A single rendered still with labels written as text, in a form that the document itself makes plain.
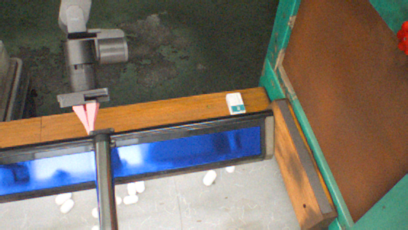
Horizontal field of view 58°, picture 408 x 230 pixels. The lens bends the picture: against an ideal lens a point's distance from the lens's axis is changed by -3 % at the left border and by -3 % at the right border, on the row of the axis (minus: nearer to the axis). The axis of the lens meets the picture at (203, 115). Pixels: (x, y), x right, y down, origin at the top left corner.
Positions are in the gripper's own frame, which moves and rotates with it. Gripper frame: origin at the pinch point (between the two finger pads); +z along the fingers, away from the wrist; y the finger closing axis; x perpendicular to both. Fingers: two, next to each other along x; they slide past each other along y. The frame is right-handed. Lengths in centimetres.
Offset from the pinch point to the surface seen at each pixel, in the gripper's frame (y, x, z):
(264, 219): 33.7, -3.3, 24.2
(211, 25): 62, 149, -45
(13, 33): -57, 156, -55
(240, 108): 35.4, 10.7, 0.1
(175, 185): 16.2, 4.0, 14.9
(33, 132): -15.3, 14.0, -1.8
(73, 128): -5.9, 13.7, -1.2
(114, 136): 7.0, -30.6, -1.6
